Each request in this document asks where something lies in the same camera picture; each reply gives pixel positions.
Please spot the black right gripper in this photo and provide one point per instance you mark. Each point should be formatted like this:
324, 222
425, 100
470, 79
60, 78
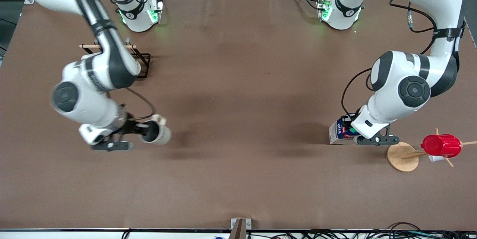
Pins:
131, 126

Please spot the wooden mug tree stand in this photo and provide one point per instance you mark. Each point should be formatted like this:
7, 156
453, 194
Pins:
400, 157

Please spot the small white cup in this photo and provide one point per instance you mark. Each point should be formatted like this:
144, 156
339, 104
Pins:
435, 159

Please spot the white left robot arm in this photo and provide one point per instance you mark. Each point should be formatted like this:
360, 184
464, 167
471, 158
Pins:
402, 93

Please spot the blue milk carton green cap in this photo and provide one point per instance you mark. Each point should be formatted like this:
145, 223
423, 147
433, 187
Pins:
338, 134

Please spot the red plastic cup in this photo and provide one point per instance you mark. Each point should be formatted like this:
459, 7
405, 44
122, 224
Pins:
441, 146

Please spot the white mug with grey inside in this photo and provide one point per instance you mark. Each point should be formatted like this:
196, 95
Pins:
162, 134

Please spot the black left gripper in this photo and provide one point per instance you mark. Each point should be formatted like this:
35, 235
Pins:
349, 120

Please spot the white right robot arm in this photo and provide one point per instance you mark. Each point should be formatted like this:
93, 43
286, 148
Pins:
85, 101

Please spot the brown table cover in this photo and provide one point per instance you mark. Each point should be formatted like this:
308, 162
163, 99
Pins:
238, 64

